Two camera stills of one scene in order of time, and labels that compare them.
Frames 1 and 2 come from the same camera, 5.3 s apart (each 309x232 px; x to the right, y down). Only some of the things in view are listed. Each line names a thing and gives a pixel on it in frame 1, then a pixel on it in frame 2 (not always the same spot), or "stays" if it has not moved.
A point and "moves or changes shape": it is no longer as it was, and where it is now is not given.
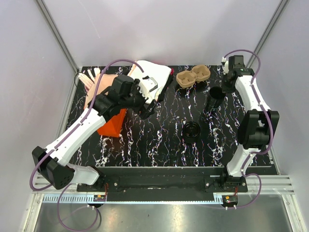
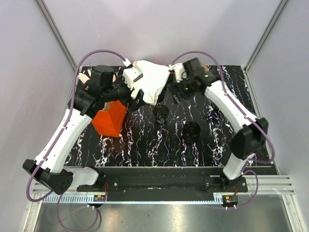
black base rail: (163, 183) stays
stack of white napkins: (159, 72) stays
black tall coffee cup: (216, 98) moves or changes shape
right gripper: (227, 90) to (176, 87)
